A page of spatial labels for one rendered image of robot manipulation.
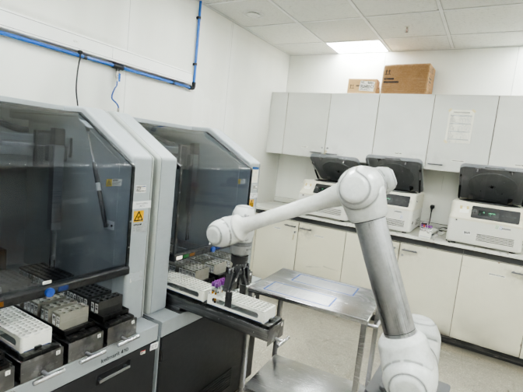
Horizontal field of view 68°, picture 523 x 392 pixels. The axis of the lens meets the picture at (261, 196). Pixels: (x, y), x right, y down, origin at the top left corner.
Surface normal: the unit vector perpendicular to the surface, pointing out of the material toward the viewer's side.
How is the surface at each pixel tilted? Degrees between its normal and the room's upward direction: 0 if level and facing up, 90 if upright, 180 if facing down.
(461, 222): 90
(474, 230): 90
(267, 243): 90
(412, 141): 90
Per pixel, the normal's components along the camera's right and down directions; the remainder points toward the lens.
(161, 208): 0.85, 0.15
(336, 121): -0.51, 0.04
